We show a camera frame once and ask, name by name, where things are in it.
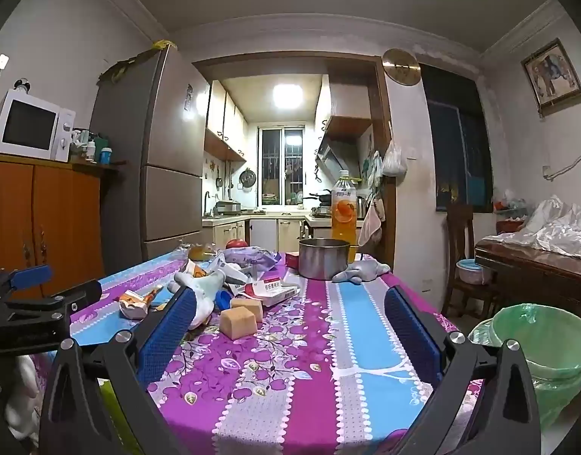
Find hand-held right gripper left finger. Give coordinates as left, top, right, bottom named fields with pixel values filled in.
left=39, top=287, right=199, bottom=455

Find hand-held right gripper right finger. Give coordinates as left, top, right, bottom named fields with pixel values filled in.
left=384, top=286, right=542, bottom=455

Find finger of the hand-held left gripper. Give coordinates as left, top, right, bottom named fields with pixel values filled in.
left=5, top=279, right=103, bottom=324
left=0, top=265, right=53, bottom=300

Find green lined trash bin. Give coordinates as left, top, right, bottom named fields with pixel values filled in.
left=468, top=303, right=581, bottom=433

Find crumpled orange white wrapper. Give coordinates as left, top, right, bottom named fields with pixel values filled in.
left=118, top=284, right=166, bottom=320

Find white plush toy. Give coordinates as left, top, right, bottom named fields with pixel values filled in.
left=167, top=269, right=228, bottom=331

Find white cloth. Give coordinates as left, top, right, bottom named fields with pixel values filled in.
left=8, top=355, right=42, bottom=439

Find orange wooden cabinet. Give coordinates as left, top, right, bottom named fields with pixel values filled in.
left=0, top=152, right=119, bottom=300

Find large brown cube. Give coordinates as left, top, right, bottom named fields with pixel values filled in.
left=219, top=306, right=258, bottom=340

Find crumpled white packaging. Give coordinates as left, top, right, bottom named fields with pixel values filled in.
left=209, top=253, right=251, bottom=291

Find small brown cube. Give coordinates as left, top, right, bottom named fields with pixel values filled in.
left=230, top=297, right=264, bottom=322

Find grey plush toy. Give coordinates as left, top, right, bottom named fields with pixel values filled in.
left=331, top=260, right=392, bottom=284

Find pink and blue basin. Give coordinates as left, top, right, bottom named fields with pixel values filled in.
left=456, top=259, right=493, bottom=286

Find purple floral tablecloth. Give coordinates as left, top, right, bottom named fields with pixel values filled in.
left=70, top=251, right=485, bottom=455

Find red and white medicine box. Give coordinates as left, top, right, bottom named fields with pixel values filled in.
left=245, top=279, right=301, bottom=307

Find purple plastic bag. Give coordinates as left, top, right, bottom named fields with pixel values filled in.
left=223, top=245, right=283, bottom=272

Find wooden chair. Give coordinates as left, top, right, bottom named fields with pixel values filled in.
left=444, top=204, right=499, bottom=316

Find hanging pink towel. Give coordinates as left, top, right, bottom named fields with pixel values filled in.
left=358, top=196, right=386, bottom=247

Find steel pot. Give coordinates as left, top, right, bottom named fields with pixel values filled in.
left=298, top=238, right=351, bottom=281

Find lower kitchen cabinets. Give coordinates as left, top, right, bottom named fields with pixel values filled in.
left=202, top=215, right=311, bottom=253

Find kitchen cabinets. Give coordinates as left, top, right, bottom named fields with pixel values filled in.
left=202, top=215, right=311, bottom=253
left=204, top=80, right=248, bottom=162

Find dark wooden table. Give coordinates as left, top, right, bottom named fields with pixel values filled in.
left=474, top=239, right=581, bottom=305

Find orange juice bottle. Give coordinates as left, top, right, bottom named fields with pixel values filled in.
left=331, top=169, right=362, bottom=264

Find white microwave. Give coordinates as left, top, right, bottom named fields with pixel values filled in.
left=0, top=89, right=76, bottom=163

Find grey refrigerator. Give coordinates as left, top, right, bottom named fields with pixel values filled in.
left=89, top=47, right=211, bottom=278

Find hanging white plastic bag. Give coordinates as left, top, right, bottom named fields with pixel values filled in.
left=382, top=140, right=408, bottom=177

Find white plastic bags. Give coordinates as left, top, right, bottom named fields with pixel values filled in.
left=501, top=195, right=581, bottom=263

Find kitchen window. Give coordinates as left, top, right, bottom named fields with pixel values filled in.
left=258, top=126, right=305, bottom=207

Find range hood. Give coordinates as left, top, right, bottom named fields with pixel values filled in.
left=315, top=140, right=362, bottom=179

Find upper kitchen cabinets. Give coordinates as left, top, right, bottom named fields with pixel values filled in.
left=204, top=80, right=248, bottom=162

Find square ceiling light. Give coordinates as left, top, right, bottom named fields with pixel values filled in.
left=273, top=84, right=303, bottom=110

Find framed elephant picture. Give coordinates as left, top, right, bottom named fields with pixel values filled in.
left=521, top=38, right=581, bottom=116

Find white wall cable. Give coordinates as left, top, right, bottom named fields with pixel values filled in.
left=543, top=140, right=581, bottom=181

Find gold wall plate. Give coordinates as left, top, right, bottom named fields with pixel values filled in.
left=382, top=48, right=420, bottom=86

